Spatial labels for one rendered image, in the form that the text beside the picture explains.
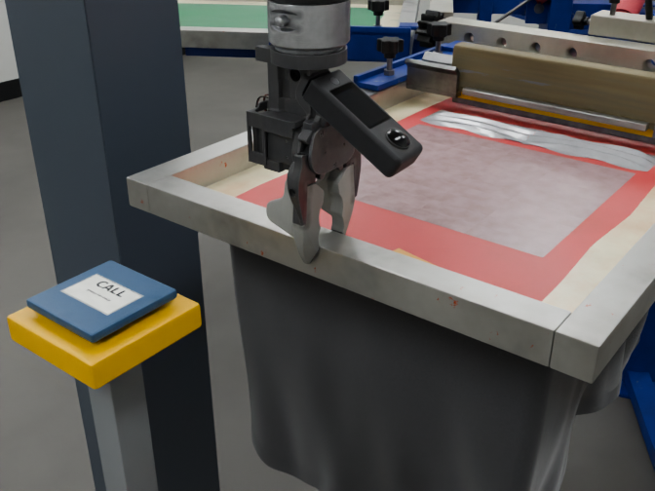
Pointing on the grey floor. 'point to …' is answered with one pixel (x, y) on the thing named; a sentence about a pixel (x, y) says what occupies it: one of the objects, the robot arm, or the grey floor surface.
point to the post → (113, 380)
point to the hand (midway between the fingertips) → (327, 245)
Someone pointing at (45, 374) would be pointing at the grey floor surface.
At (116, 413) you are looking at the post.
